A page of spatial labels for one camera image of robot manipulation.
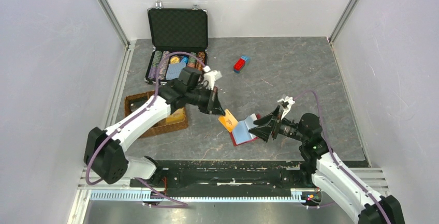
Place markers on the orange VIP card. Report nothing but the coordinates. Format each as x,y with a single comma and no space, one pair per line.
228,121

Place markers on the white toothed cable rail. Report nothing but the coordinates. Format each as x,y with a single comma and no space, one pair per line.
148,196

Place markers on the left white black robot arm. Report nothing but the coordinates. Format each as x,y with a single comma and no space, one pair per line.
105,148

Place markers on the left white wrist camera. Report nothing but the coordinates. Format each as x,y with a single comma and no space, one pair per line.
210,77

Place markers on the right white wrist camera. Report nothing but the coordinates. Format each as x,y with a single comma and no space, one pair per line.
285,104

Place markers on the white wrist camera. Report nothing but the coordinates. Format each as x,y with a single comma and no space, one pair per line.
285,104
210,77

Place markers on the green purple chip stack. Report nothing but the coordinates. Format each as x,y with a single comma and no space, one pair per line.
154,64

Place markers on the green red chip stack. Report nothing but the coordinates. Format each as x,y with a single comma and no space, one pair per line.
192,60

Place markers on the brown woven divided basket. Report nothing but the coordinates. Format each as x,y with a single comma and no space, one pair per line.
133,102

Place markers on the red leather card holder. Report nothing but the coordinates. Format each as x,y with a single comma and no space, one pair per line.
240,134

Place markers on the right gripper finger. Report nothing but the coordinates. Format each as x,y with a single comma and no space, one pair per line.
269,119
265,133

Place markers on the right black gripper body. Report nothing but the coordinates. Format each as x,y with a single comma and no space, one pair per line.
287,128

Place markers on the red blue toy brick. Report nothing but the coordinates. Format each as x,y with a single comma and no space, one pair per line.
240,64

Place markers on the blue playing card deck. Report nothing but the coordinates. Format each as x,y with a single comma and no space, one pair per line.
174,70

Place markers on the grey purple chip stack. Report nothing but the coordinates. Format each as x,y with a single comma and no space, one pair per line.
162,66

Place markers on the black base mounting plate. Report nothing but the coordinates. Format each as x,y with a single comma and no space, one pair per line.
230,178

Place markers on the brown orange chip stack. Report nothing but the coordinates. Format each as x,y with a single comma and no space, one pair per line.
201,58

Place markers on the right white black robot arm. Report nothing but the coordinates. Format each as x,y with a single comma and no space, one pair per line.
323,168

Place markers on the black poker chip case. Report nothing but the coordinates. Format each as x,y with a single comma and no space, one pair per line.
177,29

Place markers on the yellow dealer button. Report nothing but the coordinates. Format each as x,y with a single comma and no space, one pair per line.
175,59

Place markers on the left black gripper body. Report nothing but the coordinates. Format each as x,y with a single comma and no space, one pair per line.
199,98

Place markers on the gold card in basket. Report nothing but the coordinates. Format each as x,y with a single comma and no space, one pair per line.
176,117

